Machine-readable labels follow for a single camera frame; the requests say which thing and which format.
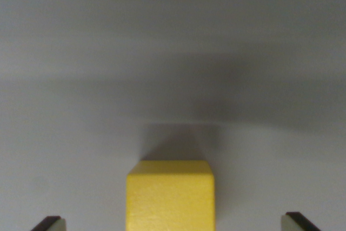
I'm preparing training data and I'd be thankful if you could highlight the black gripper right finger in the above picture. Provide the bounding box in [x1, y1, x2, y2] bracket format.
[281, 212, 322, 231]

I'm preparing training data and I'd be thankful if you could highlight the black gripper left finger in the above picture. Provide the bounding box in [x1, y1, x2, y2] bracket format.
[31, 215, 66, 231]

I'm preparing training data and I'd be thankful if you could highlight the yellow cube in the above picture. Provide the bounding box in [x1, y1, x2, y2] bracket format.
[125, 160, 216, 231]

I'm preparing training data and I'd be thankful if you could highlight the white plastic tray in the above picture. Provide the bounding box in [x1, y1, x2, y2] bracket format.
[0, 0, 346, 231]

